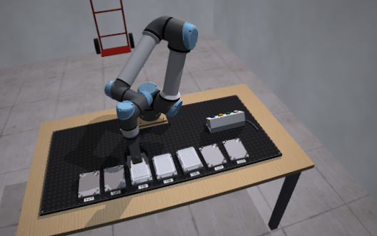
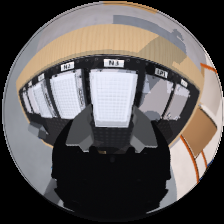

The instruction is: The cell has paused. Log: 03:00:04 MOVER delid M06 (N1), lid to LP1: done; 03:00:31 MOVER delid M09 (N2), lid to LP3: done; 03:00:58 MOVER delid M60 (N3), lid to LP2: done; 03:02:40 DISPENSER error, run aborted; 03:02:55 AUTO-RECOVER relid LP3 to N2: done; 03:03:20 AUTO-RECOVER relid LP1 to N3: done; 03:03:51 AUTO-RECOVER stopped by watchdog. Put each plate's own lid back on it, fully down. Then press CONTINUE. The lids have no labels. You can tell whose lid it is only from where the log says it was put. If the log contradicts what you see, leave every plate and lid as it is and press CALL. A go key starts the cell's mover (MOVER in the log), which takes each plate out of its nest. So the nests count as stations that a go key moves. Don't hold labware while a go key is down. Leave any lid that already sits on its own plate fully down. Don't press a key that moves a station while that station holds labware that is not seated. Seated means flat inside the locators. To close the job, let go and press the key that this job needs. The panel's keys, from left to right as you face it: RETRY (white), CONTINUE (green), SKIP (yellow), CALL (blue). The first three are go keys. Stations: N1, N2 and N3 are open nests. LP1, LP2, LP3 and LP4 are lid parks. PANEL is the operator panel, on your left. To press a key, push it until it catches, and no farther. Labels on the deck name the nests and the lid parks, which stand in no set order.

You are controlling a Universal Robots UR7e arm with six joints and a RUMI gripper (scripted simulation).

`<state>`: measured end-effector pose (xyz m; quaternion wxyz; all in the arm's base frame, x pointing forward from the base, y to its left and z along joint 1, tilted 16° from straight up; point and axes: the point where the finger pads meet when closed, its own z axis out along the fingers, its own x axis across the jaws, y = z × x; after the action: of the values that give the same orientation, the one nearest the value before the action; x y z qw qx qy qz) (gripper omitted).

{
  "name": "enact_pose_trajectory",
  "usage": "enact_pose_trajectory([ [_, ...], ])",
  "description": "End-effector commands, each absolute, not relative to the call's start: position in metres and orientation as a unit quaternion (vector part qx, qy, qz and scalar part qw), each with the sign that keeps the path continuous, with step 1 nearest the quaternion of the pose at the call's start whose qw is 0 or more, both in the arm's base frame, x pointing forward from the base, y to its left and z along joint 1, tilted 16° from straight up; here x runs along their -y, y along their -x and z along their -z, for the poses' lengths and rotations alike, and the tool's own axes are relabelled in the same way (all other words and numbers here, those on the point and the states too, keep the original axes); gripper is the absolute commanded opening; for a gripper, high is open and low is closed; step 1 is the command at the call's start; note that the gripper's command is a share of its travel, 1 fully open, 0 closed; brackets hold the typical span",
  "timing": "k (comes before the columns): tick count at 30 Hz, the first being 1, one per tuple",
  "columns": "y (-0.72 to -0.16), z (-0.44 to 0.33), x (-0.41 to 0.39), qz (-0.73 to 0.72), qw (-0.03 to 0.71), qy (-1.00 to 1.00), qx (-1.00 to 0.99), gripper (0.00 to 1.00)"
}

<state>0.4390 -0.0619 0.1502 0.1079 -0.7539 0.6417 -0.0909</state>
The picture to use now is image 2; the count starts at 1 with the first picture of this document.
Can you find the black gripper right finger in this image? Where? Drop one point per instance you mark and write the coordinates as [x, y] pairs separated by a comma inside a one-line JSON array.
[[148, 139]]

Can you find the white control panel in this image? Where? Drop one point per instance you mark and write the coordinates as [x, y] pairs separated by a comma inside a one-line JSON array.
[[37, 130]]

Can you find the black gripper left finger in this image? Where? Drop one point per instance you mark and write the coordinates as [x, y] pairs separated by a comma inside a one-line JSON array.
[[76, 137]]

